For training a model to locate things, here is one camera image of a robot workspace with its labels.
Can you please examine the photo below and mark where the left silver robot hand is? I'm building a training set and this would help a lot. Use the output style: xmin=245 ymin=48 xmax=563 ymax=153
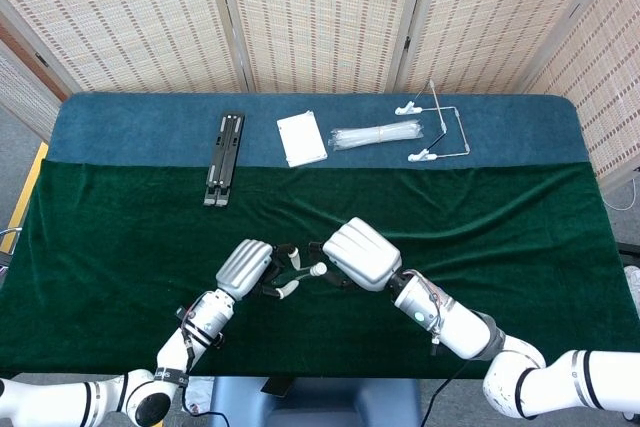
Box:
xmin=214 ymin=239 xmax=303 ymax=301

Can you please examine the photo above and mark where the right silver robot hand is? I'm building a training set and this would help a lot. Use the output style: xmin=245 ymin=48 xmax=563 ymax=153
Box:
xmin=308 ymin=216 xmax=403 ymax=293

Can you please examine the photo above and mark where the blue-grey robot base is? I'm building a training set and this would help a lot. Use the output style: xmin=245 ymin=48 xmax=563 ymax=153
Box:
xmin=209 ymin=375 xmax=424 ymax=427

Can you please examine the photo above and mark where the black stapler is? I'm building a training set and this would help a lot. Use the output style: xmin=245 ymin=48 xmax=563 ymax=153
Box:
xmin=174 ymin=305 xmax=227 ymax=349

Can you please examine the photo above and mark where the black folding laptop stand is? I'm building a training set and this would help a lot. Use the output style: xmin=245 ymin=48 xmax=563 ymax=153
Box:
xmin=202 ymin=113 xmax=247 ymax=208

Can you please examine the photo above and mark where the clear plastic straw bundle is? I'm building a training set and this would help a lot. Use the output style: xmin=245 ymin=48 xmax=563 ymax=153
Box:
xmin=328 ymin=118 xmax=425 ymax=152

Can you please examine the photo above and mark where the white paper stack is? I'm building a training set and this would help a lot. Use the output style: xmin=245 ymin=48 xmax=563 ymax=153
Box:
xmin=276 ymin=110 xmax=328 ymax=169

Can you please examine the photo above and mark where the crumpled white rag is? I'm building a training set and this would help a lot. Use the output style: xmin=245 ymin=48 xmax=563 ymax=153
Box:
xmin=185 ymin=377 xmax=216 ymax=412

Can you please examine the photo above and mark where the dark green velvet cloth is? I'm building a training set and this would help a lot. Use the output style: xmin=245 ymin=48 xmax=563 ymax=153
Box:
xmin=0 ymin=159 xmax=629 ymax=382

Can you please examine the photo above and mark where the blue table cover cloth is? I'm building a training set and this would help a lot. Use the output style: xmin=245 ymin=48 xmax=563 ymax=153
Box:
xmin=43 ymin=91 xmax=592 ymax=171

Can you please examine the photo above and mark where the yellow floor tape strip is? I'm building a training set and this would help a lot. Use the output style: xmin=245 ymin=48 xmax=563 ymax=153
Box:
xmin=0 ymin=141 xmax=50 ymax=253

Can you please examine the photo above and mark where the woven bamboo screen panel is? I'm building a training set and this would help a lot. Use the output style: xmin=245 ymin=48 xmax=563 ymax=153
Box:
xmin=0 ymin=36 xmax=62 ymax=144
xmin=0 ymin=0 xmax=254 ymax=95
xmin=394 ymin=0 xmax=632 ymax=95
xmin=214 ymin=0 xmax=432 ymax=95
xmin=519 ymin=0 xmax=640 ymax=193

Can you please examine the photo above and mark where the white wire folding stand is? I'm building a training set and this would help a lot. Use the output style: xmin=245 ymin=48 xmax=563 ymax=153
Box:
xmin=393 ymin=79 xmax=472 ymax=163

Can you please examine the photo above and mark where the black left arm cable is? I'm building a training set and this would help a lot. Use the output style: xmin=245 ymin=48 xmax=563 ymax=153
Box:
xmin=179 ymin=381 xmax=227 ymax=419

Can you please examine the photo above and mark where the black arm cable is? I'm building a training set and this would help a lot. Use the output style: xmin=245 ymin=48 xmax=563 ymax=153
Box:
xmin=179 ymin=381 xmax=227 ymax=419
xmin=422 ymin=341 xmax=469 ymax=427

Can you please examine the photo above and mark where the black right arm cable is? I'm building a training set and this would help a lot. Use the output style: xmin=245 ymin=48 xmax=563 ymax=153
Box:
xmin=422 ymin=341 xmax=469 ymax=427

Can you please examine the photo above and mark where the thin white floor cable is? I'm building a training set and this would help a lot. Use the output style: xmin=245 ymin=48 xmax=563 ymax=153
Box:
xmin=602 ymin=191 xmax=637 ymax=212

